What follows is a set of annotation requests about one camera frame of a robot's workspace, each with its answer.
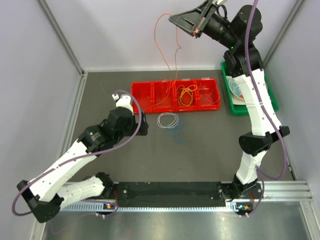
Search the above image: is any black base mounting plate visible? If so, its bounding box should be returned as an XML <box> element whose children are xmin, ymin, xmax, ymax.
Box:
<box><xmin>113</xmin><ymin>181</ymin><xmax>225</xmax><ymax>207</ymax></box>

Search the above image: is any green plastic tray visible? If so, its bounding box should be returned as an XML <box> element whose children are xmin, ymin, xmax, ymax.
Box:
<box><xmin>220</xmin><ymin>61</ymin><xmax>279</xmax><ymax>116</ymax></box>

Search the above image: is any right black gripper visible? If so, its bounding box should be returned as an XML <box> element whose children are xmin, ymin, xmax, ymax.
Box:
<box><xmin>167</xmin><ymin>0</ymin><xmax>238</xmax><ymax>51</ymax></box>

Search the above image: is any clear thin cable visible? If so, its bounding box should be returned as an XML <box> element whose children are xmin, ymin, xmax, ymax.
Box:
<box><xmin>198</xmin><ymin>84</ymin><xmax>221</xmax><ymax>106</ymax></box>

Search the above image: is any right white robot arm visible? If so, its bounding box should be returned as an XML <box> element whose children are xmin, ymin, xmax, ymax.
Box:
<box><xmin>168</xmin><ymin>0</ymin><xmax>290</xmax><ymax>200</ymax></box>

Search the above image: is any red bin far left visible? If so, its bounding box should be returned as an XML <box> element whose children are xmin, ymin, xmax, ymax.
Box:
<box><xmin>131</xmin><ymin>81</ymin><xmax>154</xmax><ymax>114</ymax></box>

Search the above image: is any orange cable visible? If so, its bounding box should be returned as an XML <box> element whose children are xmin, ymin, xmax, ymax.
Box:
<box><xmin>152</xmin><ymin>13</ymin><xmax>183</xmax><ymax>110</ymax></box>

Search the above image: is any white square board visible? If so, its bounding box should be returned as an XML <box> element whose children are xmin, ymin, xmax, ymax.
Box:
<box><xmin>231</xmin><ymin>95</ymin><xmax>246</xmax><ymax>106</ymax></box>

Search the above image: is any blue cable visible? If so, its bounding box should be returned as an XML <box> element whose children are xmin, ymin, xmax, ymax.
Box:
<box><xmin>164</xmin><ymin>114</ymin><xmax>190</xmax><ymax>146</ymax></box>

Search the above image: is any white cable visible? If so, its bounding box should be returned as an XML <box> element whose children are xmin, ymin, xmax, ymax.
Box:
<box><xmin>157</xmin><ymin>111</ymin><xmax>180</xmax><ymax>129</ymax></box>

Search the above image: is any yellow cable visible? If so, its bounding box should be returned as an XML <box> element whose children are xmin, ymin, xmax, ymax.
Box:
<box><xmin>176</xmin><ymin>84</ymin><xmax>199</xmax><ymax>107</ymax></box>

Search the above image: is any slotted grey cable duct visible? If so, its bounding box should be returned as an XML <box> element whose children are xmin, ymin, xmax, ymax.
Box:
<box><xmin>60</xmin><ymin>201</ymin><xmax>239</xmax><ymax>213</ymax></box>

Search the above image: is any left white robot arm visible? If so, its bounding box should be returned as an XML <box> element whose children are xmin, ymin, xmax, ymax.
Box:
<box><xmin>11</xmin><ymin>90</ymin><xmax>149</xmax><ymax>223</ymax></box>

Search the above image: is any blue patterned plate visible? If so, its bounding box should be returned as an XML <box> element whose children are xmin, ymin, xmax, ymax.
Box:
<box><xmin>228</xmin><ymin>78</ymin><xmax>242</xmax><ymax>97</ymax></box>

